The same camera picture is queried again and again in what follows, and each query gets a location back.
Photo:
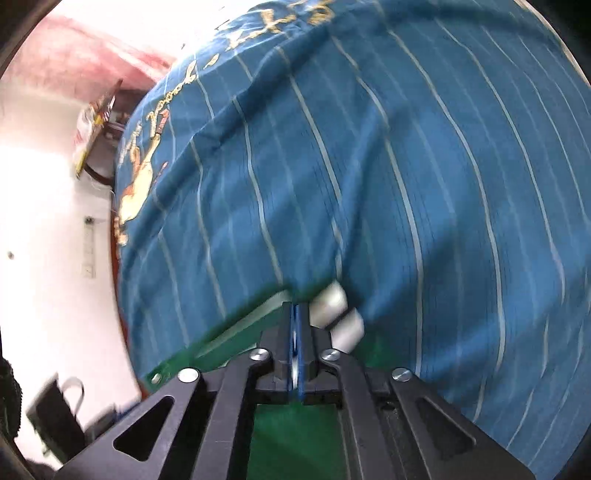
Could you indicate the blue striped quilt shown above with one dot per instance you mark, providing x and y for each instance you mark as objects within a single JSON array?
[{"x": 415, "y": 184}]

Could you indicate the black bag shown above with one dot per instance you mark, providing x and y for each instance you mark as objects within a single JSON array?
[{"x": 55, "y": 415}]

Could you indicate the pink curtain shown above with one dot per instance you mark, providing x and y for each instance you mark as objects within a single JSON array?
[{"x": 115, "y": 46}]

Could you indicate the printed plastic bag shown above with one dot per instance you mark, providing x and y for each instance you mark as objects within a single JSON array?
[{"x": 94, "y": 129}]

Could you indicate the green varsity jacket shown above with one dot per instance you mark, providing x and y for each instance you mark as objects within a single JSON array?
[{"x": 295, "y": 443}]

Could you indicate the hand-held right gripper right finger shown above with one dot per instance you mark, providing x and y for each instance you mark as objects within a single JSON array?
[{"x": 303, "y": 332}]

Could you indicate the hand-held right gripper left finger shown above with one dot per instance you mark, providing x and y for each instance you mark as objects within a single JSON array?
[{"x": 291, "y": 332}]

